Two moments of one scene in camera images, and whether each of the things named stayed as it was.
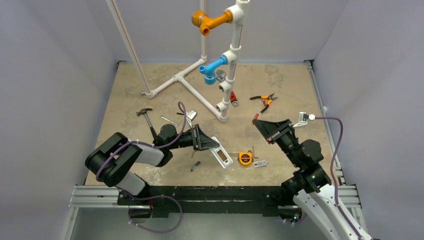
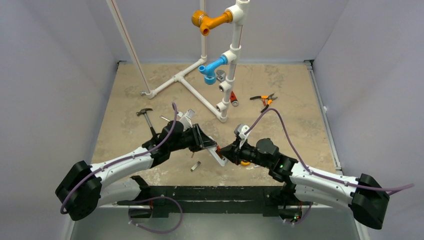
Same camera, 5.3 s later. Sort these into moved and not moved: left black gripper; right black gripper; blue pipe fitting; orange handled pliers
Moved: right black gripper
Not moved: orange handled pliers; left black gripper; blue pipe fitting
